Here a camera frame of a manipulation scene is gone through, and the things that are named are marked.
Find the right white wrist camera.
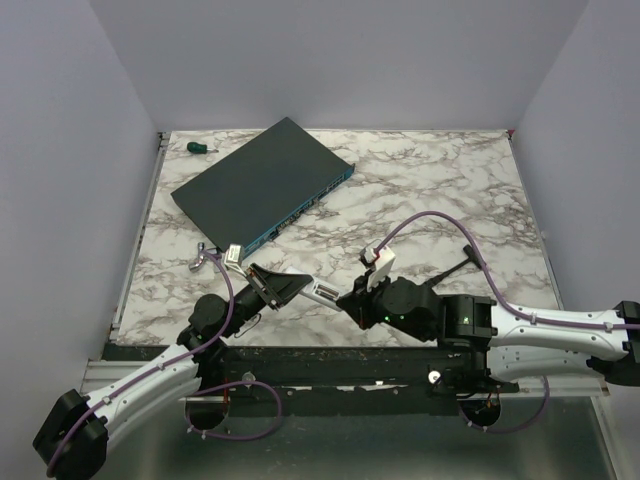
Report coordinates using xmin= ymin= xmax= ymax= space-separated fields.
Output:
xmin=360 ymin=245 xmax=396 ymax=292

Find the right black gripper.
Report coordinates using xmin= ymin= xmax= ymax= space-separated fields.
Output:
xmin=336 ymin=267 xmax=431 ymax=342

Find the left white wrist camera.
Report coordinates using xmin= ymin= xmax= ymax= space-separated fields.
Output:
xmin=223 ymin=244 xmax=244 ymax=273

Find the AAA battery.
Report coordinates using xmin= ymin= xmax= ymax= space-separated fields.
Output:
xmin=315 ymin=285 xmax=339 ymax=302

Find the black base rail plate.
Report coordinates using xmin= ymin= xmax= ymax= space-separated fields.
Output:
xmin=190 ymin=341 xmax=525 ymax=417

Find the chrome metal fitting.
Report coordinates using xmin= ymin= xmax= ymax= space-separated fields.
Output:
xmin=188 ymin=242 xmax=220 ymax=273

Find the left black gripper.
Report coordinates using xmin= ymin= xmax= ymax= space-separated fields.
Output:
xmin=220 ymin=263 xmax=312 ymax=339

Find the white remote control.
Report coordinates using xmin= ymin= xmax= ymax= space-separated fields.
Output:
xmin=285 ymin=266 xmax=344 ymax=312

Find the dark network switch blue front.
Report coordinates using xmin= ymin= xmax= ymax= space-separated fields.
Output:
xmin=171 ymin=118 xmax=355 ymax=255

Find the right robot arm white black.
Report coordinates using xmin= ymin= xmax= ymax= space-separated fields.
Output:
xmin=336 ymin=276 xmax=639 ymax=392

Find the black rectangular bar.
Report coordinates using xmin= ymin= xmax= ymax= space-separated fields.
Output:
xmin=427 ymin=245 xmax=481 ymax=286

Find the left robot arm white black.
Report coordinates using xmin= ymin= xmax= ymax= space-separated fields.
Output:
xmin=33 ymin=265 xmax=314 ymax=479

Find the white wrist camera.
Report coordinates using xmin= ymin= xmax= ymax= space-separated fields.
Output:
xmin=223 ymin=244 xmax=244 ymax=273
xmin=360 ymin=245 xmax=396 ymax=292

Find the green handled screwdriver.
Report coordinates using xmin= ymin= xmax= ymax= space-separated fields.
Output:
xmin=186 ymin=141 xmax=219 ymax=155

